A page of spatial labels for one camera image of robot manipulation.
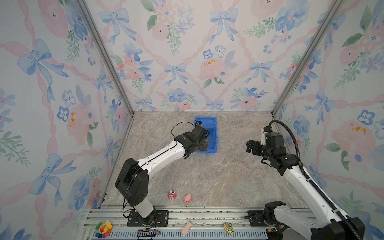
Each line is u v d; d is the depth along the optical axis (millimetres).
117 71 957
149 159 480
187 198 783
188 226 700
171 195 770
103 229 703
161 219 737
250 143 732
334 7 692
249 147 732
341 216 389
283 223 593
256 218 732
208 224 731
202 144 763
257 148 713
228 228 700
